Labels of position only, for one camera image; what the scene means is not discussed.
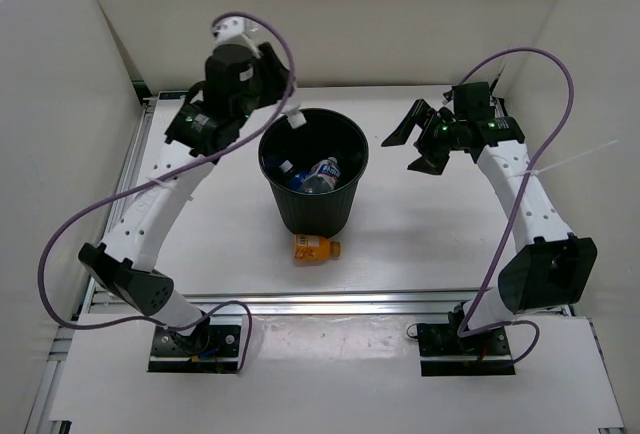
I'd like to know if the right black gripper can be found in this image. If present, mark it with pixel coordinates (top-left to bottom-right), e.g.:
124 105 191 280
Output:
382 99 466 176

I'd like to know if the clear water bottle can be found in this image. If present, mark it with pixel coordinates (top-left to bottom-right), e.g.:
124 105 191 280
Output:
282 103 306 129

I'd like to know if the clear bottle blue label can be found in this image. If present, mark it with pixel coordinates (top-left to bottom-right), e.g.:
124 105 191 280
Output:
279 160 309 191

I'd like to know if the orange juice bottle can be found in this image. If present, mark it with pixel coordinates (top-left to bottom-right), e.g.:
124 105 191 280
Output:
293 234 342 265

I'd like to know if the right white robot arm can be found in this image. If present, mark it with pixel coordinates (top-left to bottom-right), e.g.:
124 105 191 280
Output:
382 82 597 354

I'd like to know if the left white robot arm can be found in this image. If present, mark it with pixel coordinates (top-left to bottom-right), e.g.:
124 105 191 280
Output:
79 42 289 355

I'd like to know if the black plastic waste bin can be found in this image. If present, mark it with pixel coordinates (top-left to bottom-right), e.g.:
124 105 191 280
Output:
258 108 369 238

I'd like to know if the left blue corner label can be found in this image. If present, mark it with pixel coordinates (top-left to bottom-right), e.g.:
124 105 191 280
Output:
158 91 187 101

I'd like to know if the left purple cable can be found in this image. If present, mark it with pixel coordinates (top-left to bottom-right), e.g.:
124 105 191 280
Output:
37 12 298 374

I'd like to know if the purple cable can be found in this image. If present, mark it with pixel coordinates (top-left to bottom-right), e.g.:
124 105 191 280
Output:
37 12 298 374
455 46 575 366

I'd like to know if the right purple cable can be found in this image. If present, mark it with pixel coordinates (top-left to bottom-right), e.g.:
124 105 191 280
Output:
455 46 575 366

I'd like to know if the aluminium front rail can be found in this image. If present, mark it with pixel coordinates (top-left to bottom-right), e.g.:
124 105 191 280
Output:
187 290 474 316

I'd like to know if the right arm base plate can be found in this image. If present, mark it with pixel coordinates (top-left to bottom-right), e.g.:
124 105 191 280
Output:
406 323 515 377

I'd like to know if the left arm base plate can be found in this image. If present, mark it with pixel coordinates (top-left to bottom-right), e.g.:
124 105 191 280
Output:
147 318 243 374

